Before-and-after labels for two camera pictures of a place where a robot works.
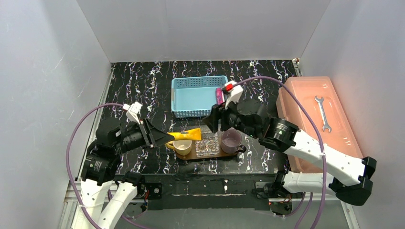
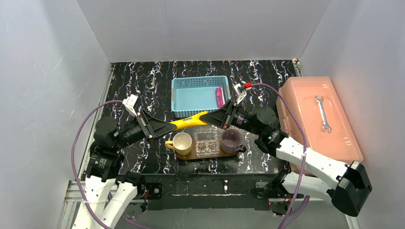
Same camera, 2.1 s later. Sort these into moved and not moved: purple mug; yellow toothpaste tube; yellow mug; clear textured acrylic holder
Moved: yellow toothpaste tube
Not moved: purple mug; clear textured acrylic holder; yellow mug
